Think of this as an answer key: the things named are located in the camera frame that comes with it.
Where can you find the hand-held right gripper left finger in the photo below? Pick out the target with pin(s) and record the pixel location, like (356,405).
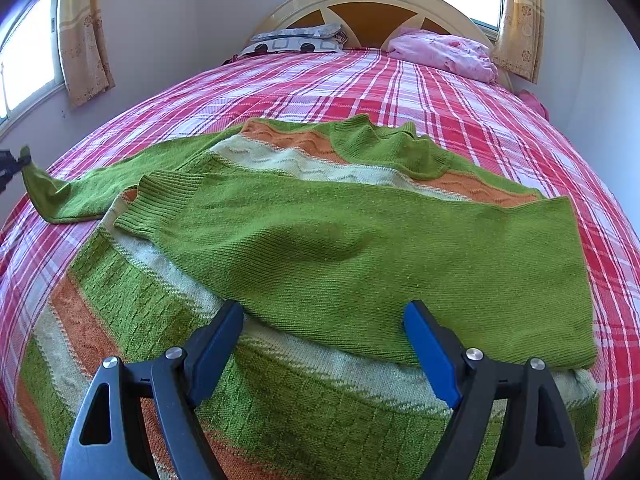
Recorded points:
(212,355)

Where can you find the pink cloth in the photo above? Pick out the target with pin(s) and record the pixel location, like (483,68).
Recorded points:
(535,104)

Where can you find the green striped knit sweater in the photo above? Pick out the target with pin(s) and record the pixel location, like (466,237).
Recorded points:
(325,240)

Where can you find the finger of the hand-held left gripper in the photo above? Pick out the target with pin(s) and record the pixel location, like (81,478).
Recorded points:
(12,162)

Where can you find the yellow floral curtain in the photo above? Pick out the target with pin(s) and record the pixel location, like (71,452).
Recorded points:
(520,25)
(85,40)

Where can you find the pink floral blanket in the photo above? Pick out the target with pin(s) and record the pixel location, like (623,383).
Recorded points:
(440,52)

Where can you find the red plaid bed sheet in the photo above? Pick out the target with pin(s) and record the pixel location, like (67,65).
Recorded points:
(350,85)

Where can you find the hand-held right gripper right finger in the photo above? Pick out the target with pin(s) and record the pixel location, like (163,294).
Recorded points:
(432,350)

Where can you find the cream wooden headboard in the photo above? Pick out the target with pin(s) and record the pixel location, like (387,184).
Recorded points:
(375,15)

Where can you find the grey patterned pillow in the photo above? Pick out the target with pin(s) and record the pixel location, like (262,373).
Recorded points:
(295,40)

